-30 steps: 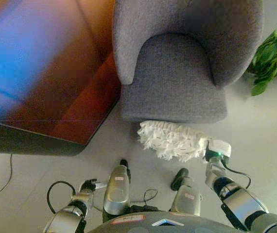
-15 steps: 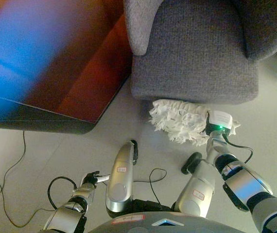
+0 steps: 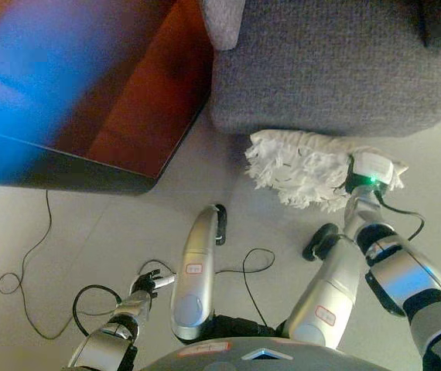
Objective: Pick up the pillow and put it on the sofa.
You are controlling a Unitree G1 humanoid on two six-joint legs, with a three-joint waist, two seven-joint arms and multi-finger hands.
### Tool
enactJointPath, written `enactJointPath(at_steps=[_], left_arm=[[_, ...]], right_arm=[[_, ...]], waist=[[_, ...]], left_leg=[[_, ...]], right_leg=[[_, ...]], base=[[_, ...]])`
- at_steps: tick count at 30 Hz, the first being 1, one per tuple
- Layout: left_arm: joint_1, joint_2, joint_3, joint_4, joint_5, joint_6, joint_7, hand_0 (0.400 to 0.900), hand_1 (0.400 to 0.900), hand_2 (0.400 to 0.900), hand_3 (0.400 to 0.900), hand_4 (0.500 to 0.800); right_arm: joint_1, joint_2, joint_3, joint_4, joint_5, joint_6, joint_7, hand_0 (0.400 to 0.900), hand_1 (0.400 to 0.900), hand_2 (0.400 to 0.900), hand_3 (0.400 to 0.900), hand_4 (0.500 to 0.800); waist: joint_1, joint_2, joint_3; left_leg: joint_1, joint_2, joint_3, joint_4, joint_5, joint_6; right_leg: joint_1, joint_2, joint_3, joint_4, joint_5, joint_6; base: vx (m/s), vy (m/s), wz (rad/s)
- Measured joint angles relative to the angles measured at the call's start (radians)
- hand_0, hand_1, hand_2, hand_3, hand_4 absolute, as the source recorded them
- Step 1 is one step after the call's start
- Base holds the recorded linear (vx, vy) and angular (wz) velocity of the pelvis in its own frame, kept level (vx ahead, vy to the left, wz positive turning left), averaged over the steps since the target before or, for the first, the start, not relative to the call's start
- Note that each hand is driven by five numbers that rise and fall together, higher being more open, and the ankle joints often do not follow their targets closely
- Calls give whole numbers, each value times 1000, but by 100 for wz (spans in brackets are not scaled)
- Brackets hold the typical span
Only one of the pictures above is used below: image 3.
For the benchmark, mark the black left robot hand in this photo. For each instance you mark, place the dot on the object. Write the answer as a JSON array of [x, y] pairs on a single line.
[[145, 284]]

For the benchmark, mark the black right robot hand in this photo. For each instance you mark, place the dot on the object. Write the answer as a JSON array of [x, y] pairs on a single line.
[[371, 170]]

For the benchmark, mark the white fringed pillow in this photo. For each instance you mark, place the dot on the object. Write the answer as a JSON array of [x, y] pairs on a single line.
[[305, 170]]

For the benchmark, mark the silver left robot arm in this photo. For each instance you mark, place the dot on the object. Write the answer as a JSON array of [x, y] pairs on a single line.
[[112, 332]]

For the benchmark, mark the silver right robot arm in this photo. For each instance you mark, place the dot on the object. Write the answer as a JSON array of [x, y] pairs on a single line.
[[406, 274]]

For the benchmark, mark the grey fabric armchair sofa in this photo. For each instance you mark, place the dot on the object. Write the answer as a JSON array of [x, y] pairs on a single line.
[[321, 69]]

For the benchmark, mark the silver left robot leg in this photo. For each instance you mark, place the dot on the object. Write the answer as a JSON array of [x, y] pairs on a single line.
[[195, 270]]

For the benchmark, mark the silver robot leg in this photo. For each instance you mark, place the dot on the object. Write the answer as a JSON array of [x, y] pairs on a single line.
[[195, 270], [329, 293]]

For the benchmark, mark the silver right robot leg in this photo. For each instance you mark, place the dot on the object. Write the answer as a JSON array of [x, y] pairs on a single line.
[[329, 293]]

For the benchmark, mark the grey robot torso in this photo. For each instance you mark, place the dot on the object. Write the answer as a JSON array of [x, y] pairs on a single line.
[[267, 357]]

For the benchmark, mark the glossy dark table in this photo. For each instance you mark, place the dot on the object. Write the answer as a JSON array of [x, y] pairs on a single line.
[[89, 85]]

